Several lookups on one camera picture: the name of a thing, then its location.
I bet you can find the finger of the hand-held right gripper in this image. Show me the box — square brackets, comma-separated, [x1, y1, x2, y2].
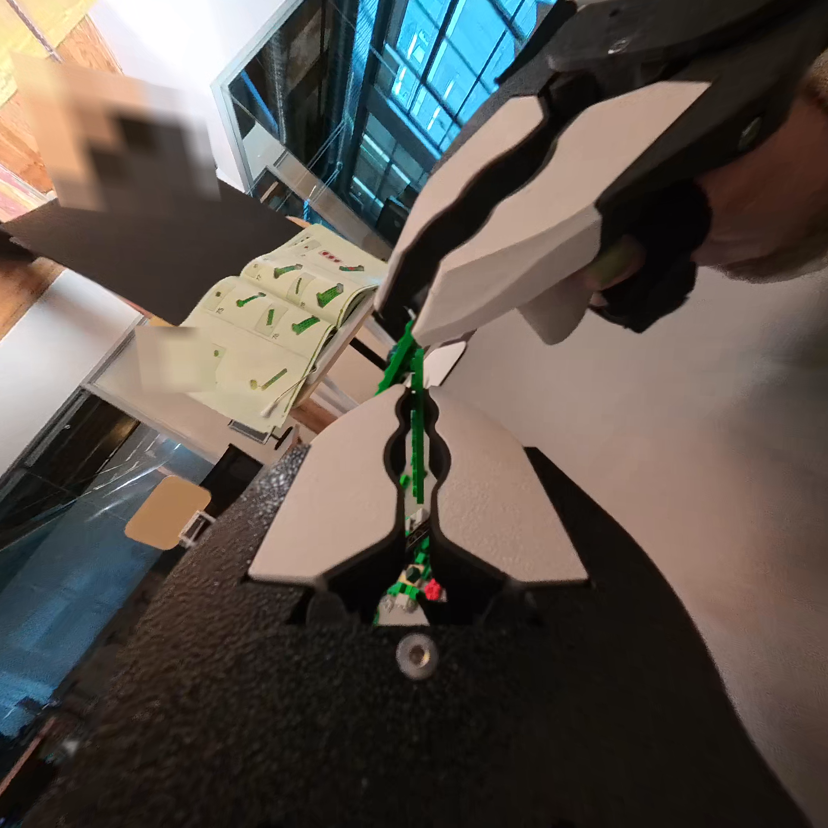
[413, 79, 714, 348]
[374, 94, 552, 319]

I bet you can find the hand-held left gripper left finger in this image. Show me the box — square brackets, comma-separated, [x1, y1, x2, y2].
[249, 388, 415, 590]

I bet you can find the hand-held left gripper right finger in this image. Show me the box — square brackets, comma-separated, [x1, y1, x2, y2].
[430, 388, 590, 590]

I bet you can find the green holed lego plate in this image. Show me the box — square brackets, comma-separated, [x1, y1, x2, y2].
[406, 349, 433, 504]

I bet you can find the person's right hand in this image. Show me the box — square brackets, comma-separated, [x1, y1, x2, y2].
[590, 65, 828, 293]

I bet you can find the open instruction booklet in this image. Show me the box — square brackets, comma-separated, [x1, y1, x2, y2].
[178, 223, 389, 441]

